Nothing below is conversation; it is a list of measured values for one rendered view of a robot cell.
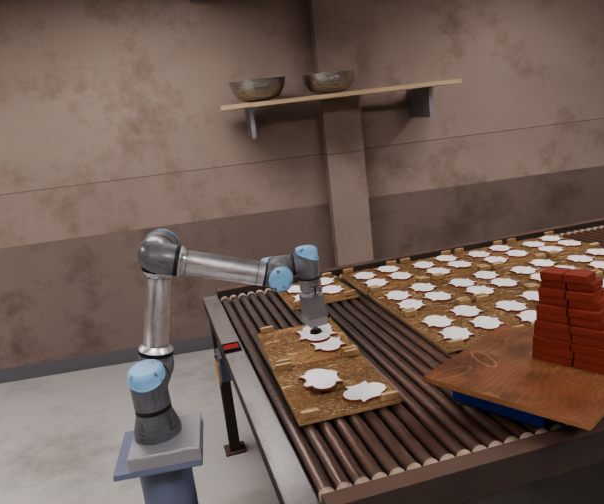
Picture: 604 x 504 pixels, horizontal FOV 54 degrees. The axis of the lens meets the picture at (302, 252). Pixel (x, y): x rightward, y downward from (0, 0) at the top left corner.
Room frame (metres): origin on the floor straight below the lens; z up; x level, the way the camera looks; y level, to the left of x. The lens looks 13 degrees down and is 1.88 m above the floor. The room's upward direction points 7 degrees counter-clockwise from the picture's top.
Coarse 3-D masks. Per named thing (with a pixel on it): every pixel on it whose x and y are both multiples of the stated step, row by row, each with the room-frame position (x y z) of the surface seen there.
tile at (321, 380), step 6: (312, 372) 1.98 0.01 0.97; (318, 372) 1.97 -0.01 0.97; (324, 372) 1.96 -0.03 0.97; (330, 372) 1.96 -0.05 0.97; (336, 372) 1.95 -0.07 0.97; (306, 378) 1.93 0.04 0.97; (312, 378) 1.93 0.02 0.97; (318, 378) 1.92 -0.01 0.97; (324, 378) 1.92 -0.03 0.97; (330, 378) 1.91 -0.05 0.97; (336, 378) 1.90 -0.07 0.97; (312, 384) 1.88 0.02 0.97; (318, 384) 1.87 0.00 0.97; (324, 384) 1.87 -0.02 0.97; (330, 384) 1.86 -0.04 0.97; (318, 390) 1.85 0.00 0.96; (324, 390) 1.84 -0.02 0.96
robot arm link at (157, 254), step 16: (144, 240) 1.81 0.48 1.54; (160, 240) 1.79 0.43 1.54; (144, 256) 1.77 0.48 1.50; (160, 256) 1.74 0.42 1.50; (176, 256) 1.74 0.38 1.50; (192, 256) 1.76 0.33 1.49; (208, 256) 1.77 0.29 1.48; (224, 256) 1.79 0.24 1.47; (160, 272) 1.76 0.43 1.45; (176, 272) 1.75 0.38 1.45; (192, 272) 1.76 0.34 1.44; (208, 272) 1.76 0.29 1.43; (224, 272) 1.76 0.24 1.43; (240, 272) 1.76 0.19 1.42; (256, 272) 1.76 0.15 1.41; (272, 272) 1.76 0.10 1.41; (288, 272) 1.76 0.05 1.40; (272, 288) 1.75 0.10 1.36; (288, 288) 1.75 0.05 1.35
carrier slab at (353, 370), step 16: (304, 368) 2.08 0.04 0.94; (320, 368) 2.07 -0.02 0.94; (336, 368) 2.05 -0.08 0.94; (352, 368) 2.03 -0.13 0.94; (368, 368) 2.02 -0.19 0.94; (288, 384) 1.96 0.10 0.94; (336, 384) 1.92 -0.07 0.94; (352, 384) 1.91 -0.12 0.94; (384, 384) 1.88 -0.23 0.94; (288, 400) 1.84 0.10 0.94; (304, 400) 1.83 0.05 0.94; (320, 400) 1.82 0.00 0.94; (336, 400) 1.80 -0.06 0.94; (400, 400) 1.76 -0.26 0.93; (320, 416) 1.71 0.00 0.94; (336, 416) 1.72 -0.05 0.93
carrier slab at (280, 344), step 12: (336, 324) 2.51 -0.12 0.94; (264, 336) 2.46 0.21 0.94; (276, 336) 2.45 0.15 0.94; (288, 336) 2.43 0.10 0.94; (336, 336) 2.37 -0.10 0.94; (264, 348) 2.33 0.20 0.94; (276, 348) 2.31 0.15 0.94; (288, 348) 2.30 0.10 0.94; (300, 348) 2.28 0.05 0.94; (312, 348) 2.27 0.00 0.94; (276, 360) 2.19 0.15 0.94; (300, 360) 2.16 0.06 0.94; (312, 360) 2.15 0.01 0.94; (324, 360) 2.15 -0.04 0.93
